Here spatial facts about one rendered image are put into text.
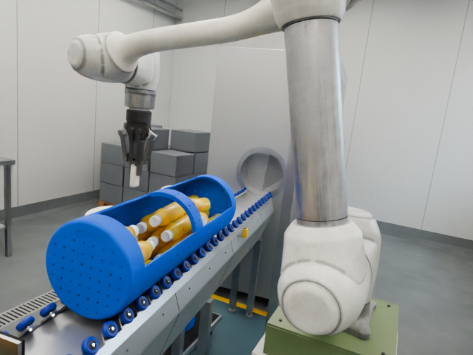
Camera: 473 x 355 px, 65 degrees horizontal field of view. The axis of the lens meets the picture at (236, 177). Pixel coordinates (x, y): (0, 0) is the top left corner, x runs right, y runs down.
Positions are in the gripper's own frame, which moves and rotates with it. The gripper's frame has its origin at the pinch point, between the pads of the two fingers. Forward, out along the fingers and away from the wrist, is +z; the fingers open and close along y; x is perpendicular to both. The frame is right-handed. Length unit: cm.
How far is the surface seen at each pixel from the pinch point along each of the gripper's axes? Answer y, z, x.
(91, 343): -10.2, 36.0, 30.3
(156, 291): -11.0, 36.0, 0.7
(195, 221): -13.0, 17.7, -20.6
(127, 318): -11.1, 36.7, 16.5
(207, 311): -9, 74, -58
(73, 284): 4.1, 28.8, 20.5
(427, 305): -150, 130, -253
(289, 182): -33, 12, -101
